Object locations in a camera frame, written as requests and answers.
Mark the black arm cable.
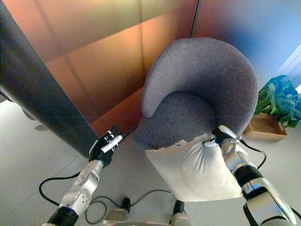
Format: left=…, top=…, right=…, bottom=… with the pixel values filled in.
left=39, top=171, right=82, bottom=207
left=239, top=138, right=268, bottom=170

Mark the white pillow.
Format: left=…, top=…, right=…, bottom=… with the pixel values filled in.
left=144, top=133, right=243, bottom=202

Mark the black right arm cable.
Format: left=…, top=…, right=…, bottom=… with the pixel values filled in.
left=239, top=138, right=268, bottom=170

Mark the grey fabric armchair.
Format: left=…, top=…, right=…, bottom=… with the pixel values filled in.
left=133, top=37, right=259, bottom=151

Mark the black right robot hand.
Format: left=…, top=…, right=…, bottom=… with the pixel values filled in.
left=203, top=125, right=238, bottom=148

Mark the green potted plant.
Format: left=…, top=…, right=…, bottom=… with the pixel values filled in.
left=253, top=74, right=301, bottom=129

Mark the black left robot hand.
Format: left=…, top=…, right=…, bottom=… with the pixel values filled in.
left=88, top=125, right=123, bottom=167

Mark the black floor cable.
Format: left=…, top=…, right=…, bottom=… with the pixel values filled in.
left=85, top=189, right=174, bottom=224

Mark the dark rounded partition panel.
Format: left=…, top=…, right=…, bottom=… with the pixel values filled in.
left=0, top=0, right=103, bottom=159

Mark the left robot leg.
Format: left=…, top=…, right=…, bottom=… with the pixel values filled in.
left=107, top=197, right=132, bottom=226

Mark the robot leg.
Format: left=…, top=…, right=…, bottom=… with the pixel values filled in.
left=107, top=197, right=132, bottom=226
left=168, top=200, right=192, bottom=226

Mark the wooden planter box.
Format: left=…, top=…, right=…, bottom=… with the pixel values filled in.
left=243, top=113, right=288, bottom=142

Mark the right robot leg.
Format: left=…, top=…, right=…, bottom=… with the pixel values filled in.
left=168, top=200, right=192, bottom=226

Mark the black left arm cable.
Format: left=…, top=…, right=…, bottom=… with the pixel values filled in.
left=39, top=171, right=82, bottom=207

